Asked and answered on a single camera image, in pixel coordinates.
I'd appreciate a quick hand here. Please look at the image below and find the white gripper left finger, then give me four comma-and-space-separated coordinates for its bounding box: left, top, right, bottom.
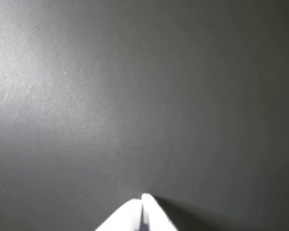
94, 198, 143, 231

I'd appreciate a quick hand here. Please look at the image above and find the dark grey table mat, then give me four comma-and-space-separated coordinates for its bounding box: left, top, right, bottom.
0, 0, 289, 231

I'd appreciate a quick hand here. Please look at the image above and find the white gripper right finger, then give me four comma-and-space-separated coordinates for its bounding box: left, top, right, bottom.
141, 192, 179, 231

